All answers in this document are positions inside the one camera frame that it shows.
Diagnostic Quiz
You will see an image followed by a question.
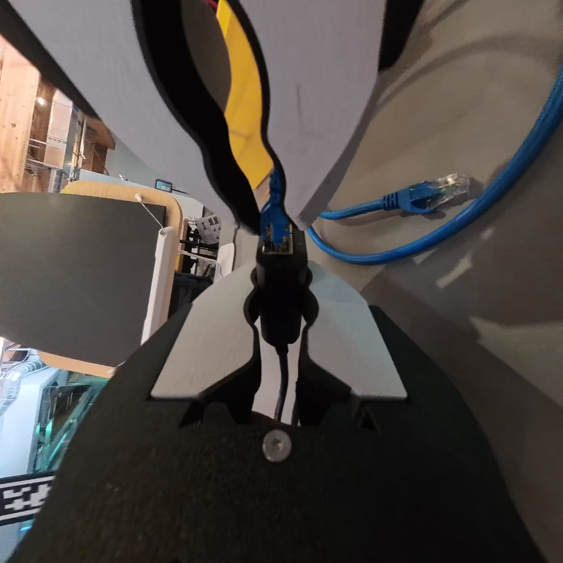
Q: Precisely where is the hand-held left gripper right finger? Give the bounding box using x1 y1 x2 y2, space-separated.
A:
298 264 410 425

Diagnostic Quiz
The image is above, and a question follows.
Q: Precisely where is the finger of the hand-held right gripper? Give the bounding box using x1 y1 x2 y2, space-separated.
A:
240 0 389 231
7 0 266 236

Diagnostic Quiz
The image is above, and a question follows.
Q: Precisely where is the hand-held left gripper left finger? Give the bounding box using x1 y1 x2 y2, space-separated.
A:
150 266 264 425

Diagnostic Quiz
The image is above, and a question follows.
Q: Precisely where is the yellow plastic bin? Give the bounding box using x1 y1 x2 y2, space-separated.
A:
215 0 275 191

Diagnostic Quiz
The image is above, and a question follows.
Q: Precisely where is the black ethernet cable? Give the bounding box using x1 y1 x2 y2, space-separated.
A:
272 343 292 425

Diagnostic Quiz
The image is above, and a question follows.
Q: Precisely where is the black ethernet port adapter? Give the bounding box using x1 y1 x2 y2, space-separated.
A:
253 226 316 346

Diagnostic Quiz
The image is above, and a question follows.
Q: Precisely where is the blue ethernet cable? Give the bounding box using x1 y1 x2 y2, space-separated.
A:
257 65 563 267

